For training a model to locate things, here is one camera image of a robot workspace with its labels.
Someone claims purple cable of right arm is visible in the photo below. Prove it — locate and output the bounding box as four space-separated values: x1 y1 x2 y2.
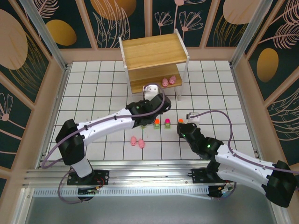
189 110 299 201

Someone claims black electronics board with wires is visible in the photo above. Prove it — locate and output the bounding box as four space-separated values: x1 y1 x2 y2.
77 186 103 202
207 184 235 201

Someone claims aluminium frame post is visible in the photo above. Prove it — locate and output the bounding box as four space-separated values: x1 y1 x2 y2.
229 0 273 68
18 0 69 71

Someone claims aluminium mounting rail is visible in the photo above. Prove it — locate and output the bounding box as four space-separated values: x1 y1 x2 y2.
22 160 278 187

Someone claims black base plate left arm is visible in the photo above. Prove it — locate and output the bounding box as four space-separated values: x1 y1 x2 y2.
67 169 110 186

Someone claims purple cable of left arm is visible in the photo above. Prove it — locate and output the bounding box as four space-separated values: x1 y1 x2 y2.
42 84 166 205

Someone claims black base plate right arm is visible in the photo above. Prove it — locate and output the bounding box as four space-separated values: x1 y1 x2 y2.
191 168 234 184

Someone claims two-tier wooden shelf white frame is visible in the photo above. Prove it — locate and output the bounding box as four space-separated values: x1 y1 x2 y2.
118 29 190 104

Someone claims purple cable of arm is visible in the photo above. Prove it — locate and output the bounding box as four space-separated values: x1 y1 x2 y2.
189 110 299 201
42 84 166 205

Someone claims white slotted cable duct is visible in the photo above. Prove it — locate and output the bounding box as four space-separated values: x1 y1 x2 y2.
34 185 211 198

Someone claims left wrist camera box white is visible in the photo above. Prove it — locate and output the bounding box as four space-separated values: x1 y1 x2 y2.
142 83 160 100

